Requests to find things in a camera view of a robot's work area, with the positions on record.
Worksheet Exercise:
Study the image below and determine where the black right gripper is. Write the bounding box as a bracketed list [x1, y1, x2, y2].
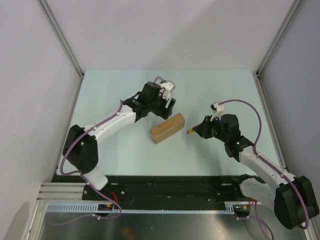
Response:
[193, 114, 228, 143]

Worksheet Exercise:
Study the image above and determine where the yellow utility knife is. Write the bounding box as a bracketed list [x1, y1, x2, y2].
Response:
[186, 128, 195, 135]

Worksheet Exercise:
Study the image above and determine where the brown cardboard express box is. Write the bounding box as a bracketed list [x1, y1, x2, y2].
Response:
[150, 113, 185, 144]

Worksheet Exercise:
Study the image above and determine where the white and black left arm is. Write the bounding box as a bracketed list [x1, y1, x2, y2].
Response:
[59, 77, 176, 200]

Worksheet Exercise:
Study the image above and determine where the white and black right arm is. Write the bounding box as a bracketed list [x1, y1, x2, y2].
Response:
[192, 114, 320, 230]

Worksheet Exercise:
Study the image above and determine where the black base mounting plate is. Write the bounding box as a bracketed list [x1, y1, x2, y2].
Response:
[51, 174, 276, 204]

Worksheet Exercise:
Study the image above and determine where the shiny metal front plate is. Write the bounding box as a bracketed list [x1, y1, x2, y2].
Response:
[38, 203, 312, 240]

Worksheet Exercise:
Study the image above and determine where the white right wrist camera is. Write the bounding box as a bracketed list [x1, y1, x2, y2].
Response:
[210, 102, 225, 122]

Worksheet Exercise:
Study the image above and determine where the aluminium frame post right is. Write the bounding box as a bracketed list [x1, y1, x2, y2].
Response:
[255, 0, 303, 78]

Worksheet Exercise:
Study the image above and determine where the aluminium frame post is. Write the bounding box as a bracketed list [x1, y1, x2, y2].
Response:
[37, 0, 84, 80]
[255, 0, 303, 78]

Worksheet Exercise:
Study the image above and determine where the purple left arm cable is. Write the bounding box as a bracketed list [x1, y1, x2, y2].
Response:
[46, 76, 167, 225]

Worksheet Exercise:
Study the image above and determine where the white slotted cable duct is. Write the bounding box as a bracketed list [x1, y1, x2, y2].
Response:
[46, 202, 235, 215]

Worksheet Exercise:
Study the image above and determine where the aluminium frame post left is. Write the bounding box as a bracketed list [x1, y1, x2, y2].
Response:
[37, 0, 84, 80]

